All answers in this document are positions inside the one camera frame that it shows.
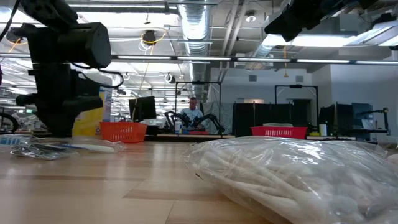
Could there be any black monitor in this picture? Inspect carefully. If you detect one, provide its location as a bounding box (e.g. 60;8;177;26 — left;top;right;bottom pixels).
128;95;157;124

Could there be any red plastic basket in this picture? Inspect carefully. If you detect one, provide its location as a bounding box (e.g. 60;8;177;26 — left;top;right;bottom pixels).
250;126;308;140

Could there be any black background equipment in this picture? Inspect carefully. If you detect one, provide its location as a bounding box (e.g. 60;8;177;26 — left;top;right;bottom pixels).
319;102;374;137

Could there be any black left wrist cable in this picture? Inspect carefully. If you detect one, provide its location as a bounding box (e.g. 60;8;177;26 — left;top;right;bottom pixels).
70;62;125;90

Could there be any person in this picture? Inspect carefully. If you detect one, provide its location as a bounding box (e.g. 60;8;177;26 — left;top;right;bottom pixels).
180;96;205;130

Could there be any black hanging cable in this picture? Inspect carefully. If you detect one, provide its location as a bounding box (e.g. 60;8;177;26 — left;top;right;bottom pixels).
0;0;21;43

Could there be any black curtain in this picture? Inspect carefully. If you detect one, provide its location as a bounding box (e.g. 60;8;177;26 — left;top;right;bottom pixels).
232;102;312;137

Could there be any silver spiral ventilation duct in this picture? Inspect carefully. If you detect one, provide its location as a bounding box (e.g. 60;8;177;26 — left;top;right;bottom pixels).
177;0;215;100
245;43;274;71

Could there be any grey cover sheet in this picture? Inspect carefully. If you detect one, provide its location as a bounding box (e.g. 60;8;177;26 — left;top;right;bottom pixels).
201;101;234;135

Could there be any bagged blue white toothbrush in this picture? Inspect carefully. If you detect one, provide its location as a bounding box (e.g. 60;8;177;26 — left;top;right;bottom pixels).
0;134;127;154

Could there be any orange plastic basket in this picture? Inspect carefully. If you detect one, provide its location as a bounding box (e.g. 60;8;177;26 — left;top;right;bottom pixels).
99;121;148;144

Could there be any background table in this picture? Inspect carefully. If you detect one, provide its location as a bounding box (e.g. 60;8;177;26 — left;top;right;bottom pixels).
145;133;236;140

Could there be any long led light bar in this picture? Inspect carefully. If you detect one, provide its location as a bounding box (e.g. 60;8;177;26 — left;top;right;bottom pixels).
110;52;398;65

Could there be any black jointed stand arm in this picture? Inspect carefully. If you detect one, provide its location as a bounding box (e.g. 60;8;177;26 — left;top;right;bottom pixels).
357;107;391;135

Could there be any white ceiling light fixture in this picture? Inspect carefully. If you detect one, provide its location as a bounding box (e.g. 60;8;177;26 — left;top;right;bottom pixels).
262;32;356;49

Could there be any black ceiling cable reel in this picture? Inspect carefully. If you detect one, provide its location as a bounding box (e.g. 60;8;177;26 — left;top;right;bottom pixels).
141;29;158;47

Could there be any black background rig frame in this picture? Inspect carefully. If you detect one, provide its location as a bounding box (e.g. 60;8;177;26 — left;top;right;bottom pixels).
274;84;320;131
174;80;223;135

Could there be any Lysol wipes canister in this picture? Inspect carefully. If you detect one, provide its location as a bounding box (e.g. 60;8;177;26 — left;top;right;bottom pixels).
72;86;113;138

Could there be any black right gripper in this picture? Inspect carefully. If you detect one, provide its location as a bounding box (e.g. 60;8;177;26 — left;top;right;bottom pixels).
264;0;371;43

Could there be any bagged silver nail clipper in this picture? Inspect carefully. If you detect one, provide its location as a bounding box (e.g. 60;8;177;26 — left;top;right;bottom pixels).
9;142;78;161

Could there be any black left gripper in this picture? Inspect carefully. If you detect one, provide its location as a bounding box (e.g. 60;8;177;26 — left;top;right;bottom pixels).
16;74;103;138

